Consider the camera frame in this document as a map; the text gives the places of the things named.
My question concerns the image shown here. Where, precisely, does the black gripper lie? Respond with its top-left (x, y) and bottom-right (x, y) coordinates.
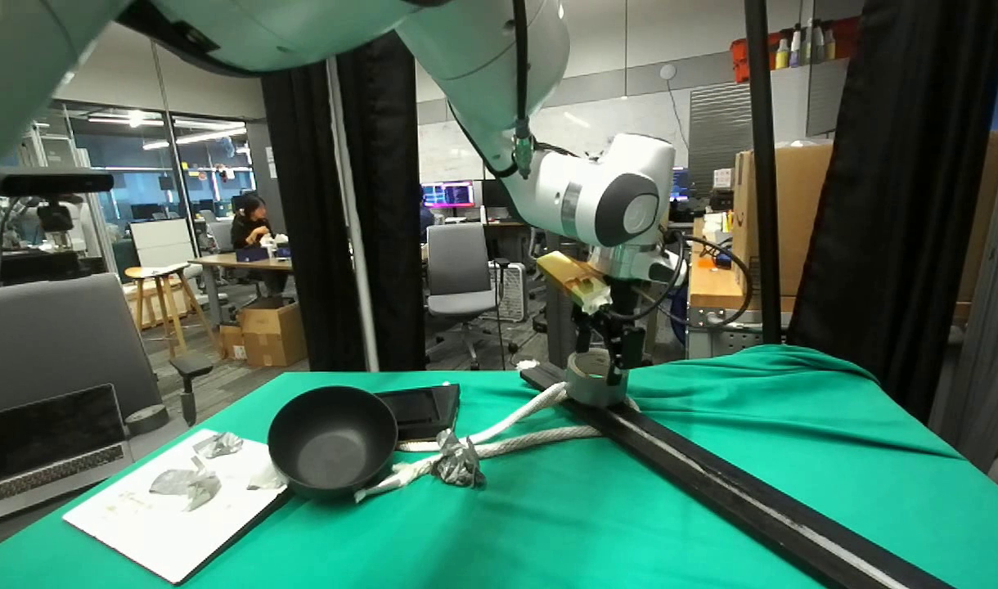
top-left (596, 272), bottom-right (656, 388)

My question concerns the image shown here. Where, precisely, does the grey masking tape roll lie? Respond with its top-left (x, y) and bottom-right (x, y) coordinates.
top-left (564, 348), bottom-right (631, 413)

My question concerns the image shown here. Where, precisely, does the black bowl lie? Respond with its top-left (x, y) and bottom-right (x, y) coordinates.
top-left (264, 384), bottom-right (404, 503)

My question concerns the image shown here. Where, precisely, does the wooden desk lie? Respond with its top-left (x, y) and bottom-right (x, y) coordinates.
top-left (687, 260), bottom-right (753, 315)

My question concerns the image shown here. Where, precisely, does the grey office chair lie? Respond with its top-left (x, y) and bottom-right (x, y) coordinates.
top-left (423, 223), bottom-right (513, 369)

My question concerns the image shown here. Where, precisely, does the green table cloth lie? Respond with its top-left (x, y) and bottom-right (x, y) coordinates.
top-left (0, 341), bottom-right (998, 589)

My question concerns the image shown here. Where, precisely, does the black flat tablet case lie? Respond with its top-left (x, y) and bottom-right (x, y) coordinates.
top-left (376, 379), bottom-right (464, 443)

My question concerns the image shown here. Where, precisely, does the large cardboard box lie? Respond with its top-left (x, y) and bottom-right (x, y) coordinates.
top-left (730, 140), bottom-right (839, 319)

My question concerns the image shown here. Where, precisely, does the monitor with colourful screen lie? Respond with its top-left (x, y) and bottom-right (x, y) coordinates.
top-left (418, 181), bottom-right (484, 220)

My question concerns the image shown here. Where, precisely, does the black vertical pole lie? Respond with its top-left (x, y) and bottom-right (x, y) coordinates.
top-left (744, 0), bottom-right (785, 348)

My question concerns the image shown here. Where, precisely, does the black curtain beside window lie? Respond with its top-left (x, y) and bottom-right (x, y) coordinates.
top-left (258, 31), bottom-right (432, 377)

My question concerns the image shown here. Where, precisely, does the red shelf with bottles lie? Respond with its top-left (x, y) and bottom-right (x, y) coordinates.
top-left (730, 18), bottom-right (864, 85)

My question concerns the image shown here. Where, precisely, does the small cardboard box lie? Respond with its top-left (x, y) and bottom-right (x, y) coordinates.
top-left (215, 300), bottom-right (312, 375)

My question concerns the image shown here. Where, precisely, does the seated person in black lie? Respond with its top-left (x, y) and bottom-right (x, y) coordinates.
top-left (229, 191), bottom-right (294, 264)

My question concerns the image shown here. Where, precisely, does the wooden stool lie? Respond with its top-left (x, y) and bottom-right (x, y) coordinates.
top-left (121, 260), bottom-right (212, 355)

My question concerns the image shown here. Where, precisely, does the white printed paper sheet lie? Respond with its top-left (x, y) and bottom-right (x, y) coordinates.
top-left (63, 427), bottom-right (294, 587)

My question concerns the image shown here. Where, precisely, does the white board on easel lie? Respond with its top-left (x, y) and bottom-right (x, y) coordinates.
top-left (128, 215), bottom-right (195, 272)

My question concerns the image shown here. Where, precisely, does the dark laptop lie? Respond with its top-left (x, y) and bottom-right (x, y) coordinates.
top-left (0, 379), bottom-right (139, 525)

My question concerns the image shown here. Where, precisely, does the green and gold mount box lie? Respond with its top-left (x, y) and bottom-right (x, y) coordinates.
top-left (535, 250), bottom-right (616, 320)

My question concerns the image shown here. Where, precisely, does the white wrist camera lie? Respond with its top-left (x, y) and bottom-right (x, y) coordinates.
top-left (645, 246), bottom-right (687, 293)

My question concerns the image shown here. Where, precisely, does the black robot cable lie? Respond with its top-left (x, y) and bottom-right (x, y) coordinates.
top-left (624, 232), bottom-right (760, 331)

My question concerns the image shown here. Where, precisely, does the white rope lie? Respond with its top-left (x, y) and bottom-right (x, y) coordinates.
top-left (355, 379), bottom-right (609, 509)

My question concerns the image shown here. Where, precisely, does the long black metal rail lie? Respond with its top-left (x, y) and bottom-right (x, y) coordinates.
top-left (518, 359), bottom-right (951, 589)

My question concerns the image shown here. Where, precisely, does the black curtain beside wall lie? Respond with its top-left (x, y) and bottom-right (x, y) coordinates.
top-left (789, 0), bottom-right (998, 427)

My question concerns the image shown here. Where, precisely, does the black camera on stand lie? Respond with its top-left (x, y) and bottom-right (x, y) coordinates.
top-left (0, 167), bottom-right (118, 203)

